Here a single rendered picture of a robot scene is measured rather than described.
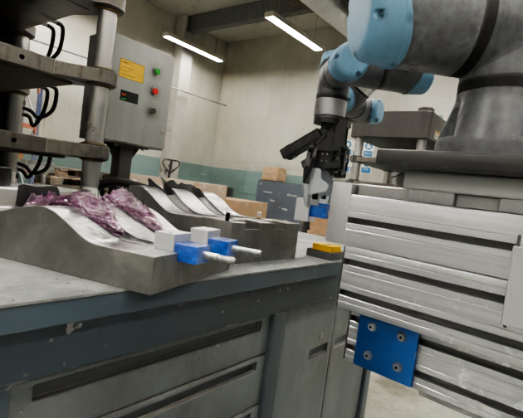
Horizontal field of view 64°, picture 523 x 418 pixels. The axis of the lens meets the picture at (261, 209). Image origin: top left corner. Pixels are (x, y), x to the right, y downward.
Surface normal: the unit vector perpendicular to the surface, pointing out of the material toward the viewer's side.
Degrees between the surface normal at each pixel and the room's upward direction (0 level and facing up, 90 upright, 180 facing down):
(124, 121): 90
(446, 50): 141
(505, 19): 98
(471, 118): 72
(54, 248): 90
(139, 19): 90
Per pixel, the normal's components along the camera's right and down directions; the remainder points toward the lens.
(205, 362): 0.78, 0.14
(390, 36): -0.09, 0.70
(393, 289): -0.66, -0.04
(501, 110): -0.41, -0.31
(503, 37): -0.01, 0.47
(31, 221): -0.36, 0.00
